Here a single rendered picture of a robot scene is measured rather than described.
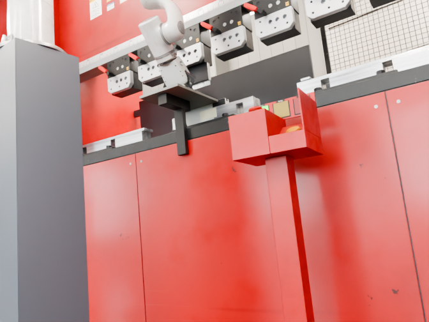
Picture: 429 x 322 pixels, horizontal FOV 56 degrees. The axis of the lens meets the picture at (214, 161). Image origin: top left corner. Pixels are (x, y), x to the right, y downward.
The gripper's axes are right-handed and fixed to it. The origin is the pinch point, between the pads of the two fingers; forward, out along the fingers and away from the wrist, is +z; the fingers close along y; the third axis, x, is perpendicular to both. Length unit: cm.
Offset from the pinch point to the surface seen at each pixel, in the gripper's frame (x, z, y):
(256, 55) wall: -276, 69, 71
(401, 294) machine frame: 55, 52, -68
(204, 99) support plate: 1.0, 3.6, -7.7
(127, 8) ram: -40, -36, 33
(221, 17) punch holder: -23.1, -19.1, -17.3
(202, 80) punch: -12.0, -0.4, -3.1
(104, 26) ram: -39, -33, 49
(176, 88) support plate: 14.8, -8.2, -7.3
